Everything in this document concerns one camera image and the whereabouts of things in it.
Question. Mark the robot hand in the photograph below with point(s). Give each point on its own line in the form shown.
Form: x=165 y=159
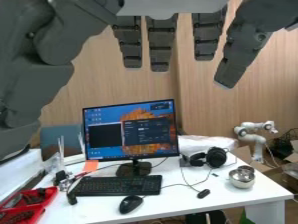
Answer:
x=30 y=50

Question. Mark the blue chair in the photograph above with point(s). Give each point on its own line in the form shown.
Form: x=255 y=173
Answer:
x=60 y=138

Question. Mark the computer screen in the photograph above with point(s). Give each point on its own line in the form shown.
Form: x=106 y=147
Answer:
x=133 y=133

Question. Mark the orange paper note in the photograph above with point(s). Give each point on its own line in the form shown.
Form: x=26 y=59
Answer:
x=90 y=165

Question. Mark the red tray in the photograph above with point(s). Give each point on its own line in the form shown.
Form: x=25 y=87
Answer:
x=30 y=196
x=17 y=216

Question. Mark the black keyboard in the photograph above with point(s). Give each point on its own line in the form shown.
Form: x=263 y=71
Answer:
x=114 y=186

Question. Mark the small black device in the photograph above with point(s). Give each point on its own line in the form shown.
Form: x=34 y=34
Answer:
x=72 y=199

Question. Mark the white plastic bag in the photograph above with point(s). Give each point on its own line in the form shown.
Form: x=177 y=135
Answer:
x=201 y=142

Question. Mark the black mouse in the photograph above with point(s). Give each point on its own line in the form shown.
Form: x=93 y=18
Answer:
x=130 y=204

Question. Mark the black headphones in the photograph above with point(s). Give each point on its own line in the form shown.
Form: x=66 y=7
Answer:
x=214 y=156

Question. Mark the white desk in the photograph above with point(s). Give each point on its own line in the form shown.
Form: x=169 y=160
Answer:
x=177 y=203

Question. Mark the small white jointed device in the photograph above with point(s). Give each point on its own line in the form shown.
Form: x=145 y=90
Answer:
x=255 y=140

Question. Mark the small black oval plug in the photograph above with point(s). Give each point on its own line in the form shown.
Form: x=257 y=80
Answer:
x=203 y=193

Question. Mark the metal bowl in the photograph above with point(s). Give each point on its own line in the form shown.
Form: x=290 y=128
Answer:
x=242 y=178

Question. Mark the cardboard box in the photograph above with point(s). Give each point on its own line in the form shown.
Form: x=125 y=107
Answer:
x=287 y=173

